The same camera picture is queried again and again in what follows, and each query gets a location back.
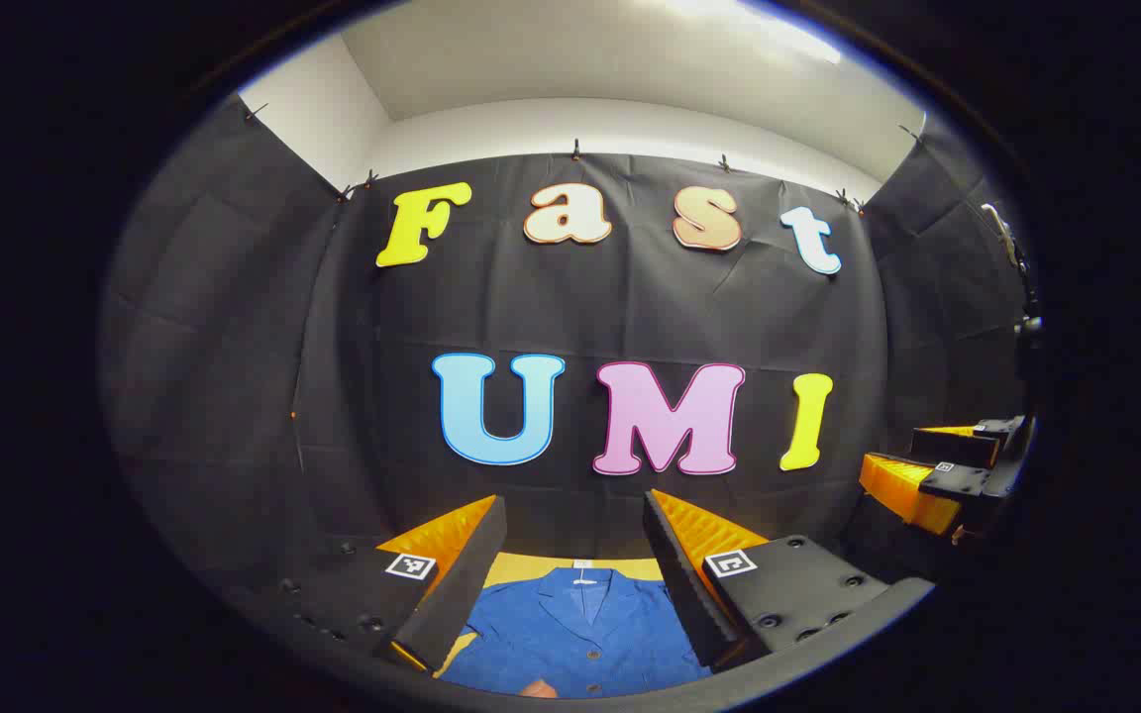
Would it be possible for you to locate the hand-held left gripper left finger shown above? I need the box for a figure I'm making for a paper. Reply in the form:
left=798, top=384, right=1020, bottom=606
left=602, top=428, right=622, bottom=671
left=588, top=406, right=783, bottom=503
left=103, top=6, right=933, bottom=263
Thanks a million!
left=234, top=495, right=509, bottom=676

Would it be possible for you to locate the black backdrop cloth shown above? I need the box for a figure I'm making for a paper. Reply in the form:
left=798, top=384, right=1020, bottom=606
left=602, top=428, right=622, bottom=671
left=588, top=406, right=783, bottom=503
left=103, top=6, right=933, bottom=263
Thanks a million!
left=100, top=94, right=1042, bottom=635

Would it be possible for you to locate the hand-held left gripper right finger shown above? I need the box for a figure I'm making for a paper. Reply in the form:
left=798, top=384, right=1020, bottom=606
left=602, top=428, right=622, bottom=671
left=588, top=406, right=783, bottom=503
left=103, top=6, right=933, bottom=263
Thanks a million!
left=643, top=488, right=936, bottom=672

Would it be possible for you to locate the blue button shirt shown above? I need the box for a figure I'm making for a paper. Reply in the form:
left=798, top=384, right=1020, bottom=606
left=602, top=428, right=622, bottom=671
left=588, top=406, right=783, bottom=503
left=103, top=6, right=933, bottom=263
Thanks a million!
left=437, top=566, right=715, bottom=699

